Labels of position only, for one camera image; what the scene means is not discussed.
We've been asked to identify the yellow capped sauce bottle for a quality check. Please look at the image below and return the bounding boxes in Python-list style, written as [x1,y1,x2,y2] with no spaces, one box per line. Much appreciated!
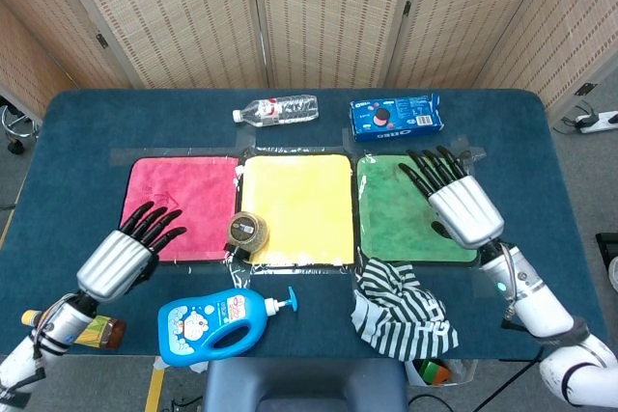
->
[20,309,126,350]

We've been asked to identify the clear plastic water bottle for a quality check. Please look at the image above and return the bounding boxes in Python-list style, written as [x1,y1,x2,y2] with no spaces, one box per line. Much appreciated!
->
[232,94,320,128]

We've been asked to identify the green microfiber cloth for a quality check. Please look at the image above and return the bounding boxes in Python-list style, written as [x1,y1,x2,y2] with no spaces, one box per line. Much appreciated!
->
[355,153,480,266]

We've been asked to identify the woven bamboo folding screen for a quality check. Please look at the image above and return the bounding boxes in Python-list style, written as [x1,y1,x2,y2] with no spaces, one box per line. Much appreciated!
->
[0,0,618,114]

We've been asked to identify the white power strip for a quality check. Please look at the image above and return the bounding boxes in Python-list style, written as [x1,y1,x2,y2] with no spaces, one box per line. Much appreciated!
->
[574,111,618,135]

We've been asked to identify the yellow microfiber cloth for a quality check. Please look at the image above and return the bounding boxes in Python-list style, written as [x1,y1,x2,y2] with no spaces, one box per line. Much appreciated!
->
[237,152,357,267]

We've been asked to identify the clear bag of coloured blocks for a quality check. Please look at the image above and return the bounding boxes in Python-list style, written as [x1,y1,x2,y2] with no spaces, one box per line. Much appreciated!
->
[405,358,479,388]

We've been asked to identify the blue detergent pump bottle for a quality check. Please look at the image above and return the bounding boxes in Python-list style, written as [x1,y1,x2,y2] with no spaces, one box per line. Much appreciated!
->
[157,286,299,367]

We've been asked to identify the chrome stool with wheels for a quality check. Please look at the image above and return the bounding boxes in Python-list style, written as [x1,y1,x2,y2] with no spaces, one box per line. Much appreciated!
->
[0,97,42,156]

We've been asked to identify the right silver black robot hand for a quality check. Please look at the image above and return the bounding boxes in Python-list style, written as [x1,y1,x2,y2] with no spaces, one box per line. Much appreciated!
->
[398,145,506,250]

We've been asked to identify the black box on floor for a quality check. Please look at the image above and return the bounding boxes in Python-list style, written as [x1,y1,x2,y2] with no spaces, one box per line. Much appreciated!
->
[595,232,618,266]

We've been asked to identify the striped black white cloth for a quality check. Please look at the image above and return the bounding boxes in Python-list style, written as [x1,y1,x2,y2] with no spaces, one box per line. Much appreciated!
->
[351,257,460,362]

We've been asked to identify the round clear jar black lid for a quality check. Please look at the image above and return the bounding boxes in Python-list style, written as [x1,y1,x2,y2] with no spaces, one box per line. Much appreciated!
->
[224,210,270,259]

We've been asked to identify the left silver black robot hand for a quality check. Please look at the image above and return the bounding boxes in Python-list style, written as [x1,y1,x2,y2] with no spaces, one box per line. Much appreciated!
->
[75,201,188,305]

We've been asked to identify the blue Oreo cookie box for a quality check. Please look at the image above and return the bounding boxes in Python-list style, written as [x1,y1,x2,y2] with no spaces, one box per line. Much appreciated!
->
[349,93,445,144]

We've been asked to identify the pink microfiber cloth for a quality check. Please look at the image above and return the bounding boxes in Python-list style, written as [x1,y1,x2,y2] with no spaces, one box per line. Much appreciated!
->
[118,155,241,264]

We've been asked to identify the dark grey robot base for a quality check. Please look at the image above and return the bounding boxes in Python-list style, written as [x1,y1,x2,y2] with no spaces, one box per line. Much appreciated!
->
[202,358,410,412]

